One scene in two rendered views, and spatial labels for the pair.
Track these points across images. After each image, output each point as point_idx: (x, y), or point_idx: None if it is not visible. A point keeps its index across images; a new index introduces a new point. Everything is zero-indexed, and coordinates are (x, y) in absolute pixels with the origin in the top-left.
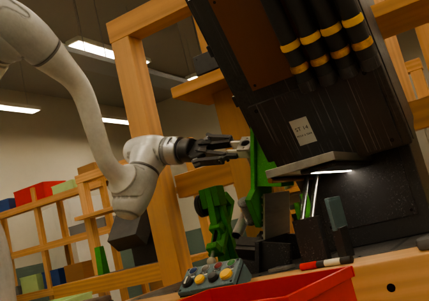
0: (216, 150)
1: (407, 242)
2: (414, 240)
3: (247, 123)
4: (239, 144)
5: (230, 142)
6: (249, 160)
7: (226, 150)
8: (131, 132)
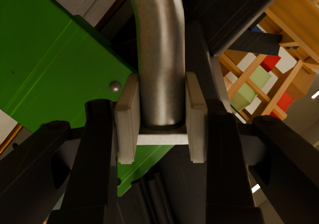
0: (116, 209)
1: None
2: None
3: (136, 201)
4: (154, 143)
5: (192, 161)
6: (137, 51)
7: (121, 161)
8: None
